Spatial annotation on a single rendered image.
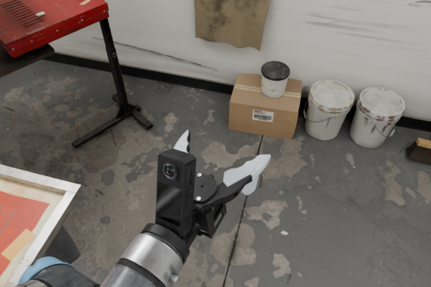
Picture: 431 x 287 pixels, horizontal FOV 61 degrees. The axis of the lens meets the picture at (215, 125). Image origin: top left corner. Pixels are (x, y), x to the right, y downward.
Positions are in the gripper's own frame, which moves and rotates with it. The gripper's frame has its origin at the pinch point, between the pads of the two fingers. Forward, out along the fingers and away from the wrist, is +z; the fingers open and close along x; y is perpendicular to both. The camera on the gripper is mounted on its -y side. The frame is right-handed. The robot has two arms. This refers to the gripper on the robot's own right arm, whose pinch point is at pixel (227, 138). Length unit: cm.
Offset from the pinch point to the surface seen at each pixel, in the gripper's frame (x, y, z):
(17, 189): -94, 60, -2
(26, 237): -76, 62, -15
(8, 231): -83, 61, -16
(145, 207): -105, 155, 54
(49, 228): -69, 60, -9
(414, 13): 18, 76, 204
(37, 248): -67, 60, -16
